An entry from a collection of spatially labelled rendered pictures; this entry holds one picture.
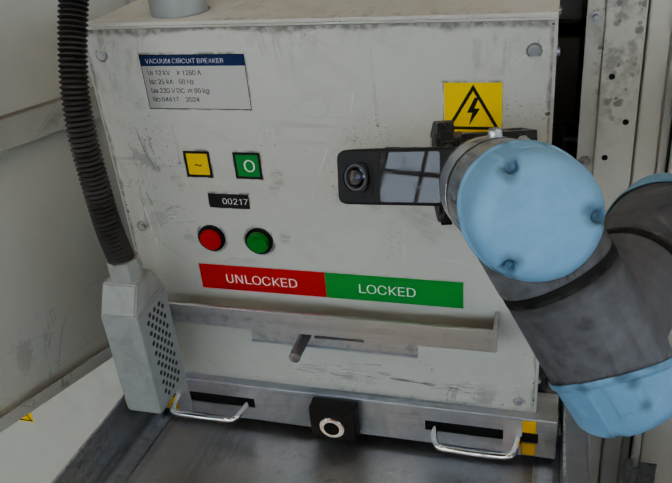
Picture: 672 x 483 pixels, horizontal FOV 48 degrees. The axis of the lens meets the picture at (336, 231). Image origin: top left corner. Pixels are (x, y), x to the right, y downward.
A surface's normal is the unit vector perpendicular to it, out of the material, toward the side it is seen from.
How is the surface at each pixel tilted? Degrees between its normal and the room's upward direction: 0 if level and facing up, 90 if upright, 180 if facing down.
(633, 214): 11
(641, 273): 25
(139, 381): 94
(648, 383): 71
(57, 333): 90
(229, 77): 94
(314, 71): 94
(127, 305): 64
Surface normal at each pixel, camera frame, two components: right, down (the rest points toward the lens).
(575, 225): -0.03, 0.18
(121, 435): 0.96, 0.05
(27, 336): 0.83, 0.18
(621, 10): -0.26, 0.43
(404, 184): -0.52, 0.13
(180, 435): -0.07, -0.90
